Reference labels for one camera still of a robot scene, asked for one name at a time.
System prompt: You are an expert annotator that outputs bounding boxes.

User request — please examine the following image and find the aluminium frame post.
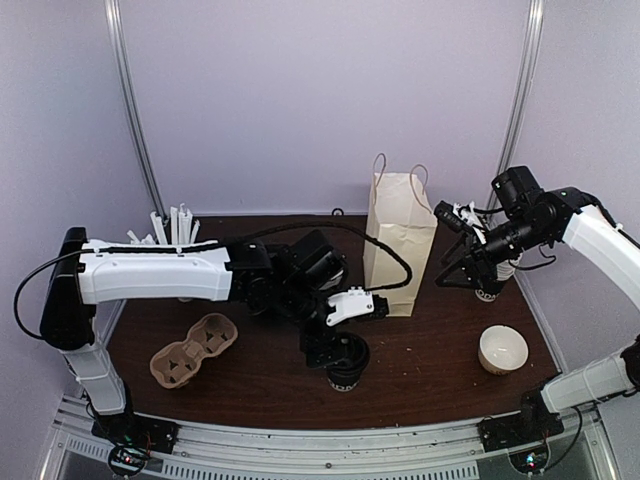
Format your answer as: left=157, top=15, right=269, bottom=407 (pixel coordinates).
left=497, top=0, right=545, bottom=174
left=104, top=0, right=166, bottom=219

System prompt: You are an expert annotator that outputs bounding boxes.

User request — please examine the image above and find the wrapped white straws bundle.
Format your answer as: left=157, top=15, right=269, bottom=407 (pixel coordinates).
left=126, top=203, right=201, bottom=246

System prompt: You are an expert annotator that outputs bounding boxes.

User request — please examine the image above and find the black plastic cup lid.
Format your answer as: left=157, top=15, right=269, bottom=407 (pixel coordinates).
left=335, top=332, right=370, bottom=374

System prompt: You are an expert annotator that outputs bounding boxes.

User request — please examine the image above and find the right aluminium frame post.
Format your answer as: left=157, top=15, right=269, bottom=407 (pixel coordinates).
left=497, top=0, right=545, bottom=174

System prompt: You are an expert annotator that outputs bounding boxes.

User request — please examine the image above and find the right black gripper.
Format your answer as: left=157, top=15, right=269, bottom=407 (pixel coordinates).
left=436, top=213, right=550, bottom=290

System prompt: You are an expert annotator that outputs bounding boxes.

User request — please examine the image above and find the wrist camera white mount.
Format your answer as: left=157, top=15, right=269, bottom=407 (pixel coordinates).
left=325, top=287, right=389, bottom=327
left=434, top=201, right=487, bottom=245

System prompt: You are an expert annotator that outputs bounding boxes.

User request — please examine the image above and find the kraft paper takeout bag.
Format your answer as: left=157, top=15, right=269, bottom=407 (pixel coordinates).
left=366, top=153, right=438, bottom=317

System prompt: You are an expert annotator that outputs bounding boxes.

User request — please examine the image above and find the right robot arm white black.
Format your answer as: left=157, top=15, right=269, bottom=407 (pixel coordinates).
left=434, top=166, right=639, bottom=442

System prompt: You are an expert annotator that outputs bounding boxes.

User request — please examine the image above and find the stack of paper cups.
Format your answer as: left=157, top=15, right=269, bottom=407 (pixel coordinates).
left=475, top=259, right=520, bottom=303

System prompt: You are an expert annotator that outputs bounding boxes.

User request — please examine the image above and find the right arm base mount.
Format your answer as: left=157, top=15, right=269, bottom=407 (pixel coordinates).
left=477, top=407, right=564, bottom=475

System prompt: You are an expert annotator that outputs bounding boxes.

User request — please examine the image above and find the aluminium front rail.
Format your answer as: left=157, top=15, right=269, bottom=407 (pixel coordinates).
left=49, top=394, right=616, bottom=480

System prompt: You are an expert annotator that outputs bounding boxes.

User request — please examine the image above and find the left aluminium frame post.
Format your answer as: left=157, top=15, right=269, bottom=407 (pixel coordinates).
left=104, top=0, right=166, bottom=219

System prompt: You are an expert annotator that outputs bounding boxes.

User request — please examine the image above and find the black white paper coffee cup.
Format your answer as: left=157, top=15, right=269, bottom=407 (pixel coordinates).
left=326, top=368, right=363, bottom=393

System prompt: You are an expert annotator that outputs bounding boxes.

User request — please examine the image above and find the white ceramic bowl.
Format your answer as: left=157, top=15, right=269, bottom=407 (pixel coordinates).
left=478, top=325, right=529, bottom=376

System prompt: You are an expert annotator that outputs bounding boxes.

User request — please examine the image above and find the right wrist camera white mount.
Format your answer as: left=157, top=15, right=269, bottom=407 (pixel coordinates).
left=434, top=201, right=487, bottom=245

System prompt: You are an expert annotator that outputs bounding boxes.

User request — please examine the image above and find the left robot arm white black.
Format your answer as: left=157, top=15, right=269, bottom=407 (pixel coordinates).
left=34, top=227, right=347, bottom=444

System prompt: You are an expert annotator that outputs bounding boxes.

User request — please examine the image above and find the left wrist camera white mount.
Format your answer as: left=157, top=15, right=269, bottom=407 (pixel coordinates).
left=325, top=287, right=389, bottom=327

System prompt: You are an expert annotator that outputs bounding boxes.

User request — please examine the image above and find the cardboard two-cup carrier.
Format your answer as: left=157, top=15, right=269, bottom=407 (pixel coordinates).
left=149, top=313, right=238, bottom=389

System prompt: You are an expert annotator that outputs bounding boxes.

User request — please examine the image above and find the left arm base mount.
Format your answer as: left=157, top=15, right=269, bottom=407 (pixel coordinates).
left=87, top=405, right=179, bottom=478

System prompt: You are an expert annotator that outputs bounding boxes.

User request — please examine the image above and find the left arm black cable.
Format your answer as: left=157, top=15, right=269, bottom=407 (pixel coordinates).
left=13, top=223, right=414, bottom=341

